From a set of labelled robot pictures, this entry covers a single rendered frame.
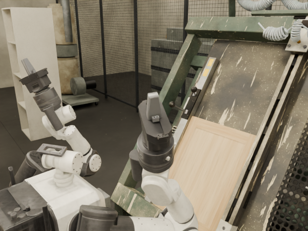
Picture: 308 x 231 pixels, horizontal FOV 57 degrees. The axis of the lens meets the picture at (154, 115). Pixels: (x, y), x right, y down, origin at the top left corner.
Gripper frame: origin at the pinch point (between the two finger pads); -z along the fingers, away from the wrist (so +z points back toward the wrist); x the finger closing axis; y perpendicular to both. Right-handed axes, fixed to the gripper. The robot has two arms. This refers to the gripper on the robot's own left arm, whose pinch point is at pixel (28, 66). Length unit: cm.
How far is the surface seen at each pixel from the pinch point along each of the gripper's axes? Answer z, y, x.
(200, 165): 84, -39, 34
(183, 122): 65, -60, 27
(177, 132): 69, -56, 23
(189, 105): 58, -66, 33
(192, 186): 91, -32, 28
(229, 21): 24, -93, 68
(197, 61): 41, -99, 40
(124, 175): 83, -46, -18
